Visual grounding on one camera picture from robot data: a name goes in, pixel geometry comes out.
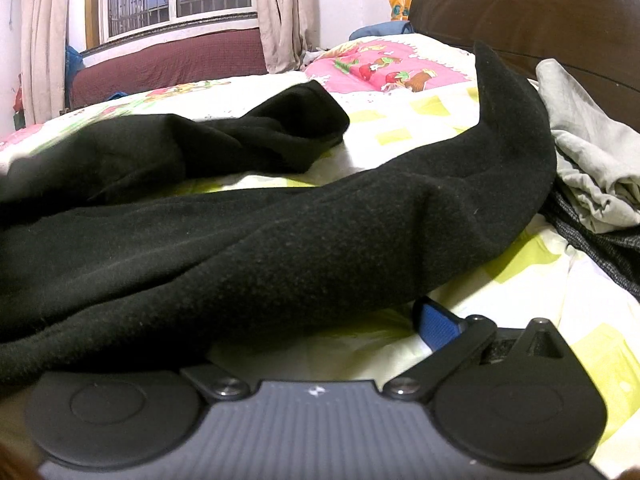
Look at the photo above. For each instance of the orange plastic bag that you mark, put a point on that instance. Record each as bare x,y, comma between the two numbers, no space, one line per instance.
400,6

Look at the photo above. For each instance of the dark wooden headboard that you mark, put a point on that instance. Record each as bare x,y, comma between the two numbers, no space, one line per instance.
525,15

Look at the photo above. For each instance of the red and green bag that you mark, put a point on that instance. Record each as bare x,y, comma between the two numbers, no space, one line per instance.
18,105

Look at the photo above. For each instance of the checked floral bedsheet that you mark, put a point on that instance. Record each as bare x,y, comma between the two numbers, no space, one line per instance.
415,120

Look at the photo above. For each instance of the blue pillow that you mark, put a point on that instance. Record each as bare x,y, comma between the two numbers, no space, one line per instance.
380,30

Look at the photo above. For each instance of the grey pants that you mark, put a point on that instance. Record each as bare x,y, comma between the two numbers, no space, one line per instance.
595,160

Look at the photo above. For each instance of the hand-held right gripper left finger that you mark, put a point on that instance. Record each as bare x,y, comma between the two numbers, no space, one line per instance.
215,382

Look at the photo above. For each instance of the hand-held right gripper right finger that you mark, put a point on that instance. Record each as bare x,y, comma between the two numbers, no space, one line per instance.
440,327

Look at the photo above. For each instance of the dark red bench cover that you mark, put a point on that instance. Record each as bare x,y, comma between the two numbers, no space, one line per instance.
170,62

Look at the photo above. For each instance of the black pants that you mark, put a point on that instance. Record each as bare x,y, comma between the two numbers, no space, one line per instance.
250,250

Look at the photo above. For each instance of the dark grey knit cloth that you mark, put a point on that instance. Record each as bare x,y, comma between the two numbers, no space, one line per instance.
600,250

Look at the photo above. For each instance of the blue cloth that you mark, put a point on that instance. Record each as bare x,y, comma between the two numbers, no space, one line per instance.
74,60
116,95

